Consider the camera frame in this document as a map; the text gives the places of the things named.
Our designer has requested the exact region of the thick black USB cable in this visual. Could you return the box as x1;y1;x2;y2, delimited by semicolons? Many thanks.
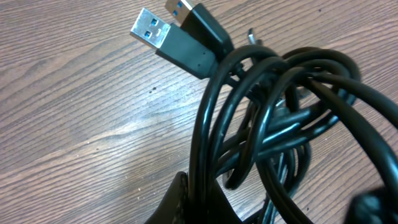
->
129;7;398;224

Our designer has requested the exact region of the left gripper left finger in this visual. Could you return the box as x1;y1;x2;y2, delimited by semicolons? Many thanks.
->
145;172;188;224

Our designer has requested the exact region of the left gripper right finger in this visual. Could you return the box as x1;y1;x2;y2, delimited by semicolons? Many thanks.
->
211;180;242;224

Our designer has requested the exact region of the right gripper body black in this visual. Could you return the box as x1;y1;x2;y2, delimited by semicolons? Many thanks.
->
343;187;397;224

